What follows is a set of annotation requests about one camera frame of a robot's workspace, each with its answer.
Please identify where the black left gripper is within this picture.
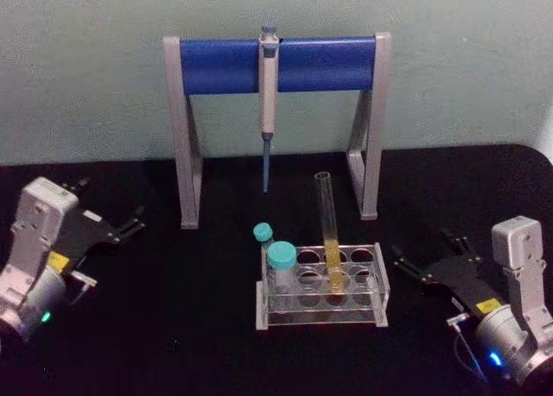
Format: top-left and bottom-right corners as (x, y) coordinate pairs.
(48, 176), (147, 277)

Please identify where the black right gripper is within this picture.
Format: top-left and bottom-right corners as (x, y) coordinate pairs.
(390, 227), (510, 318)

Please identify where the black table cloth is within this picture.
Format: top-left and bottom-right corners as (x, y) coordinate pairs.
(0, 143), (553, 396)

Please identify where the glass tube with yellow liquid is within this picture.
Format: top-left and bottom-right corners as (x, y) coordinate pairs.
(314, 171), (346, 294)

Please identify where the clear plastic tube rack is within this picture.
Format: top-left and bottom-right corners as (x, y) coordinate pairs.
(255, 241), (391, 331)

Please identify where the large teal capped tube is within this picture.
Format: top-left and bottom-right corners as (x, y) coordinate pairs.
(265, 240), (298, 296)

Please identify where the small teal capped tube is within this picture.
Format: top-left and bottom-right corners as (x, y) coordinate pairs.
(252, 222), (276, 264)

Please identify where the grey stand with blue bar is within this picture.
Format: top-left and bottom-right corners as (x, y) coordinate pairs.
(162, 31), (392, 231)

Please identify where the grey and blue pipette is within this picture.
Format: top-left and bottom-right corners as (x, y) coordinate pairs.
(257, 23), (281, 194)

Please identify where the right gripper cable silver plug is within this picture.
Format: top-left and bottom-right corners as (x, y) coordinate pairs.
(446, 312), (489, 384)

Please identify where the gripper cable silver plug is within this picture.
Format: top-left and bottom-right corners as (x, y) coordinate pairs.
(446, 312), (489, 384)
(64, 270), (99, 309)

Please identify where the left gripper cable silver plug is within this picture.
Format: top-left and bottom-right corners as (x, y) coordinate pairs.
(64, 270), (99, 309)

